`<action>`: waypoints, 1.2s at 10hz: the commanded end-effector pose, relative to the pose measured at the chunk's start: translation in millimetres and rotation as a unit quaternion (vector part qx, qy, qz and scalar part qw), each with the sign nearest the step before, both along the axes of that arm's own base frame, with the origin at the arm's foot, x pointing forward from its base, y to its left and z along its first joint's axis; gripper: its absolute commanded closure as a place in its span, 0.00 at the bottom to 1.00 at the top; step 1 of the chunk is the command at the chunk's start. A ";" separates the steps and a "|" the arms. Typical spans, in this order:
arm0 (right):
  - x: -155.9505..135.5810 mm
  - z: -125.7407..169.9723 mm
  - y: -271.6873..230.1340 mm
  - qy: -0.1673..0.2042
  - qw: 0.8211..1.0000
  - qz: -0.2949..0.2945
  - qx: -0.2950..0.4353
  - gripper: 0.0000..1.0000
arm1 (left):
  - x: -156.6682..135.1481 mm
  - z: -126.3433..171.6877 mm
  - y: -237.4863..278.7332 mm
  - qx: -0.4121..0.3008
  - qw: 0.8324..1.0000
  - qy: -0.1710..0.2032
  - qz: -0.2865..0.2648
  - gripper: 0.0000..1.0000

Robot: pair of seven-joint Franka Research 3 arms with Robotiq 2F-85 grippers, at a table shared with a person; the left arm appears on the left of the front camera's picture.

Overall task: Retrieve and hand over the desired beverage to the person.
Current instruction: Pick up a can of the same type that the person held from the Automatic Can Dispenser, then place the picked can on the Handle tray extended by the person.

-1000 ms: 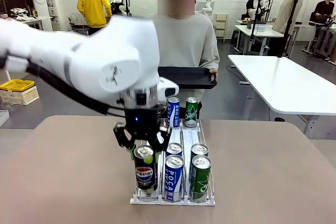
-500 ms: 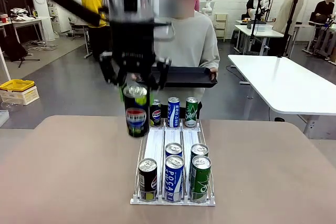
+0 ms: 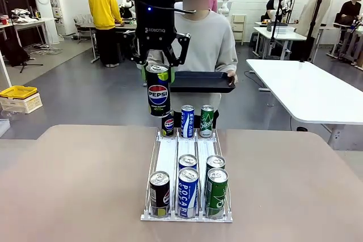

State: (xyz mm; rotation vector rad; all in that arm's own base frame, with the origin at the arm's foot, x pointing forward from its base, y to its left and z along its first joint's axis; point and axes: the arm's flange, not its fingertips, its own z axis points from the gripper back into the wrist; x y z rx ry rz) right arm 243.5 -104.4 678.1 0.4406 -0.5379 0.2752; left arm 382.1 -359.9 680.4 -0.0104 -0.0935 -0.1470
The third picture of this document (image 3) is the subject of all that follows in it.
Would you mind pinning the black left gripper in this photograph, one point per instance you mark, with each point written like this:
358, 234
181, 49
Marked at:
154, 21

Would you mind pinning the black plastic serving tray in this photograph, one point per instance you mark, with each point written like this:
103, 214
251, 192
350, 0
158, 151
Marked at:
198, 82

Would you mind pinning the green soda can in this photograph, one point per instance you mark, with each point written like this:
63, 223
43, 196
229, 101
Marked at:
216, 196
215, 161

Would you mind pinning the person's left forearm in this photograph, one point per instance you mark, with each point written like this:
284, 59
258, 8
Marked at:
227, 67

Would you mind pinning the person in grey sweater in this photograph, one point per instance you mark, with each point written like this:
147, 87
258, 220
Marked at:
207, 43

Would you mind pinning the person in yellow hoodie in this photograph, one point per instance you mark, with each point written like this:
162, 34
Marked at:
103, 9

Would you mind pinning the seated person in black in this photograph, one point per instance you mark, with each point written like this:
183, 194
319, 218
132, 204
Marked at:
273, 5
351, 9

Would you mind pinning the person in beige jacket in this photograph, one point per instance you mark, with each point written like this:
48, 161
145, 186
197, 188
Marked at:
312, 15

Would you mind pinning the person's left hand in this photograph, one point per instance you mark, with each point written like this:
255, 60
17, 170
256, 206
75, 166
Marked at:
232, 79

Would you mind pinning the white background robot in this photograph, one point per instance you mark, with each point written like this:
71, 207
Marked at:
126, 8
224, 1

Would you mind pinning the small black Pepsi display can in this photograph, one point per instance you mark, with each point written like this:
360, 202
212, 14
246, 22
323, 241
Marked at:
168, 127

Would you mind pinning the blue Korean print display can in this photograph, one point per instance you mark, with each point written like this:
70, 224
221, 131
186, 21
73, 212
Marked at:
187, 123

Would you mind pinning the white drawer unit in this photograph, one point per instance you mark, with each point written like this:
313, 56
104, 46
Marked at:
238, 29

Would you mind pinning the green Chilsung display can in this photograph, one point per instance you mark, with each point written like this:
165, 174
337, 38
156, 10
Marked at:
206, 123

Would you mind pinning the clear acrylic can rack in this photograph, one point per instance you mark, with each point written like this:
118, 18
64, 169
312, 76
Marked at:
187, 145

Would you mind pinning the blue Pocari Sweat can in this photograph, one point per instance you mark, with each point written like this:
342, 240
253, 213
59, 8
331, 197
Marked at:
187, 160
186, 193

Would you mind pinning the small white desk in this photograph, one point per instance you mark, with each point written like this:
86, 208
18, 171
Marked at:
280, 33

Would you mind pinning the cluttered white desk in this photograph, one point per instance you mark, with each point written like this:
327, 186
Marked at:
25, 23

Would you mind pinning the black floor tripod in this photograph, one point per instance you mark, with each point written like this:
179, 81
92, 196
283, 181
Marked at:
17, 53

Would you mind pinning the yellow plastic crate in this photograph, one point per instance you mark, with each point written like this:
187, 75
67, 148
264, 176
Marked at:
18, 91

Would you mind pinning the white plastic crate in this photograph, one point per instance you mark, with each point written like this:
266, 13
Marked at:
22, 106

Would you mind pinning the large white rounded table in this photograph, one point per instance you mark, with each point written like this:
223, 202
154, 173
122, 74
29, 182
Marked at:
306, 89

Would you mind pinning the red cup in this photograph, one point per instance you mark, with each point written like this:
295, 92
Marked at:
4, 20

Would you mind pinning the black camera tripod stand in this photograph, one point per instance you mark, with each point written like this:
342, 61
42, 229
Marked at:
279, 12
314, 26

